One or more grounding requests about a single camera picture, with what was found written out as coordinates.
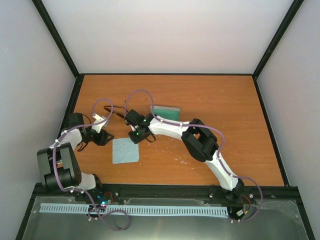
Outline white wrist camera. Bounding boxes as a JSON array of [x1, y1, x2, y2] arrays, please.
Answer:
[[91, 113, 110, 134], [124, 120, 136, 132]]

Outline left controller board with leds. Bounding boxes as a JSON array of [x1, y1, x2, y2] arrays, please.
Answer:
[[96, 191, 114, 207]]

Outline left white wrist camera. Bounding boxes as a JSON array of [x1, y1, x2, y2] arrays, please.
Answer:
[[91, 113, 110, 134]]

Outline grey glasses case green lining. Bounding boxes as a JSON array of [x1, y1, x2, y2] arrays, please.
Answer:
[[150, 105, 180, 121]]

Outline light blue slotted cable duct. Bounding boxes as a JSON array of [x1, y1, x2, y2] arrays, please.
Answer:
[[39, 203, 229, 218]]

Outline clear acrylic cover plate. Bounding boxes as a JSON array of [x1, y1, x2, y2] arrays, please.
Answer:
[[22, 197, 308, 240]]

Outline left black frame post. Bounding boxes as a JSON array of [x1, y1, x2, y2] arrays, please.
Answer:
[[31, 0, 81, 78]]

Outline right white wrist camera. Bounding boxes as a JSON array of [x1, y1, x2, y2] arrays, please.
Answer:
[[124, 120, 136, 132]]

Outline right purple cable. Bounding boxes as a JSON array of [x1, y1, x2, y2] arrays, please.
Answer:
[[124, 89, 264, 224]]

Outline light blue cleaning cloth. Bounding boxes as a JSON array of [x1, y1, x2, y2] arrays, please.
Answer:
[[112, 137, 140, 165]]

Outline right controller board with wires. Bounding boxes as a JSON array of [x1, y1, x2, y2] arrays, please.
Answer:
[[236, 194, 251, 218]]

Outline right black frame post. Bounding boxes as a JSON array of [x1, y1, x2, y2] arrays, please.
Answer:
[[252, 0, 304, 81]]

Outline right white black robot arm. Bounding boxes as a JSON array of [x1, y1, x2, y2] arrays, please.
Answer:
[[124, 109, 244, 203]]

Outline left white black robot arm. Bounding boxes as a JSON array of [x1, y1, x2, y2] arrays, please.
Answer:
[[37, 113, 114, 202]]

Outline black frame post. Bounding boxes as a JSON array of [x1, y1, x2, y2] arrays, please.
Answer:
[[252, 0, 304, 81], [31, 0, 81, 78]]

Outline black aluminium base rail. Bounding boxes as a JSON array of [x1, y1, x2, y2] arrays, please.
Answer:
[[32, 182, 301, 203]]

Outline black sunglasses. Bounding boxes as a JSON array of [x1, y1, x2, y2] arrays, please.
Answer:
[[103, 105, 128, 119]]

